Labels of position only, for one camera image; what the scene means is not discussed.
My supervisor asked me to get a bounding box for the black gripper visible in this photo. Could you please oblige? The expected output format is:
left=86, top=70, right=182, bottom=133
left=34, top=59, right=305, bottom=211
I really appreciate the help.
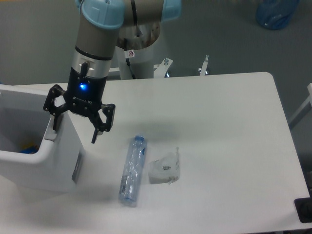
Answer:
left=43, top=68, right=116, bottom=143

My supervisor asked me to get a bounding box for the white trash can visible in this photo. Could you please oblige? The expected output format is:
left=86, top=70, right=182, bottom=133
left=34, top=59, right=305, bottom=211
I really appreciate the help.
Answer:
left=0, top=85, right=83, bottom=192

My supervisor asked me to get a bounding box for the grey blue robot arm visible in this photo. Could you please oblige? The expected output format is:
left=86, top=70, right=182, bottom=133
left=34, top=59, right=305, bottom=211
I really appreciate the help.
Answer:
left=43, top=0, right=182, bottom=143

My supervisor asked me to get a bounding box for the crushed clear plastic bottle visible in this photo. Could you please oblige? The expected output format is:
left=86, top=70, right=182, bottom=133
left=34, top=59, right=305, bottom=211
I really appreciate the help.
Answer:
left=118, top=135, right=147, bottom=207

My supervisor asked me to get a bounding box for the crumpled clear plastic bag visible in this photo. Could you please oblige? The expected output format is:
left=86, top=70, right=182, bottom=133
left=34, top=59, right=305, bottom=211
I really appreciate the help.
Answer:
left=148, top=147, right=180, bottom=184

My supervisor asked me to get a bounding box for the metal levelling bolt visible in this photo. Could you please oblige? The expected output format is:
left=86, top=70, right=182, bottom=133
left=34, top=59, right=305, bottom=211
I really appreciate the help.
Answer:
left=198, top=55, right=210, bottom=76

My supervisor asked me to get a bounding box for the black device at table edge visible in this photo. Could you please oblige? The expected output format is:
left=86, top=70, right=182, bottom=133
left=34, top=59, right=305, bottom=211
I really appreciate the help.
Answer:
left=294, top=197, right=312, bottom=223

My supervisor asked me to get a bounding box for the white base bracket left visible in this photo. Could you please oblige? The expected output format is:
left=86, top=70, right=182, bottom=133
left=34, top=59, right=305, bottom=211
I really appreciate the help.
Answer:
left=108, top=67, right=120, bottom=80

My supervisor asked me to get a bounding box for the white base bracket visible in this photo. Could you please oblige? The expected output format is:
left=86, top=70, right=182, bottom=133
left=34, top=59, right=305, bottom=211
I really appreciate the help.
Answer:
left=108, top=67, right=120, bottom=80
left=154, top=58, right=174, bottom=78

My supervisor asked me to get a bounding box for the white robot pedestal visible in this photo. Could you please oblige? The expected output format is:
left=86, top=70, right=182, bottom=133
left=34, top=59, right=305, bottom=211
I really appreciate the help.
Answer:
left=115, top=22, right=160, bottom=80

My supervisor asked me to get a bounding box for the white base bracket right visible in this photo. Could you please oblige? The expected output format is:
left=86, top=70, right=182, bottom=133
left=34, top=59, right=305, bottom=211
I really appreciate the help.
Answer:
left=154, top=58, right=174, bottom=78

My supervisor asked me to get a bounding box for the white frame at right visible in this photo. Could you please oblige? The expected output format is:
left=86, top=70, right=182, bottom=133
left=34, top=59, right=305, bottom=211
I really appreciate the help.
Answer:
left=288, top=83, right=312, bottom=130

